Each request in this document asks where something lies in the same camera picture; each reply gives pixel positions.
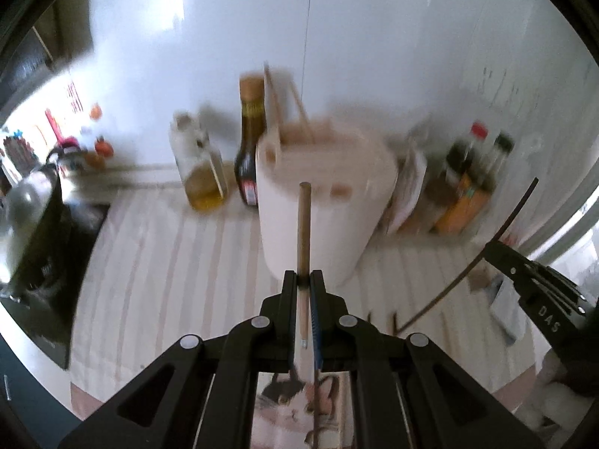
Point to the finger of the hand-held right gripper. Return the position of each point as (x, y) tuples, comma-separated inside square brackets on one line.
[(514, 262)]

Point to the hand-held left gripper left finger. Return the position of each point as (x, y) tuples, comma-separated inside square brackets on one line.
[(290, 290)]

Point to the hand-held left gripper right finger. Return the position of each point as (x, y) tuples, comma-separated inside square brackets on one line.
[(316, 299)]

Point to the light wooden chopstick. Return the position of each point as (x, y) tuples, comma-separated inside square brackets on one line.
[(303, 229)]

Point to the cream utensil holder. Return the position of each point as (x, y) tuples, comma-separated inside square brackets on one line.
[(323, 173)]

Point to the brown card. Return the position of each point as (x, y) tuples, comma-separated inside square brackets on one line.
[(479, 284)]

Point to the orange label bottle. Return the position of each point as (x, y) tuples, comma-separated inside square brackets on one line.
[(461, 206)]

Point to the black cap sauce bottle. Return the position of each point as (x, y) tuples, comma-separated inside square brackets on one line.
[(498, 154)]

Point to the striped cat print mat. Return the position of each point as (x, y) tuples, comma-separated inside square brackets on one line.
[(178, 280)]

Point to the red cap sauce bottle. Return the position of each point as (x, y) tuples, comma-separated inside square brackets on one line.
[(463, 149)]

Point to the white plastic packet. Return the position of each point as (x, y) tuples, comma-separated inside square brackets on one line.
[(407, 187)]

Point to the dark sauce bottle brown cap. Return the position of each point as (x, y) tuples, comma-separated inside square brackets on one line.
[(250, 149)]

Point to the clear cooking oil bottle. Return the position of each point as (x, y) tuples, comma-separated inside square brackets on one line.
[(201, 173)]

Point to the brown wooden chopstick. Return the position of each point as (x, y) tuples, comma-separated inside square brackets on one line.
[(302, 112), (273, 103)]

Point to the black induction cooktop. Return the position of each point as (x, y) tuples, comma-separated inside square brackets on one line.
[(61, 290)]

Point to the steel pot with lid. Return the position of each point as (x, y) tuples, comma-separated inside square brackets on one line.
[(25, 224)]

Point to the blue cabinet front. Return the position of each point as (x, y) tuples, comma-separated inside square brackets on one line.
[(28, 383)]

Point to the orange fruit wall ornament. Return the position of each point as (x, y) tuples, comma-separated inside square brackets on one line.
[(104, 147), (95, 111)]

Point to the red seal wall sticker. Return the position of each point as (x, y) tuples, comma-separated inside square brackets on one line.
[(75, 97)]

